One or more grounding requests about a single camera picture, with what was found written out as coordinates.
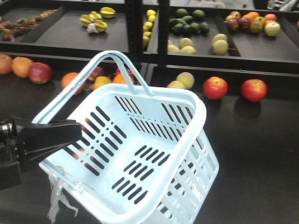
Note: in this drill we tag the yellow lemon-like fruit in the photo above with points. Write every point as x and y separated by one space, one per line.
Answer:
101 81

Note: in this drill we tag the dark red apple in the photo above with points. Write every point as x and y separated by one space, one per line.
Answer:
97 72

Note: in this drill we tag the yellow starfruit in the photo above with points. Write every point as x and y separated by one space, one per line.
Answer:
107 12

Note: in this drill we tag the pale yellow peach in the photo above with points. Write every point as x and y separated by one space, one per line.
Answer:
187 79

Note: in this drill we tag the black fruit display stand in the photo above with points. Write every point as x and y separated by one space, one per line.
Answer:
257 144

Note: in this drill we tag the orange fruit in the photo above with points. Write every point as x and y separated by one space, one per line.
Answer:
67 78
119 79

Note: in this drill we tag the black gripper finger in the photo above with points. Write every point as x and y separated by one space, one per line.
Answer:
56 134
29 156

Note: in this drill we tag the white garlic bulb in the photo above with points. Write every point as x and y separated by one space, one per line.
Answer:
91 28

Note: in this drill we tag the light blue plastic basket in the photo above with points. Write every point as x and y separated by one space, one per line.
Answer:
144 157

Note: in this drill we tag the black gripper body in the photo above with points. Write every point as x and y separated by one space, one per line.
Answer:
10 173

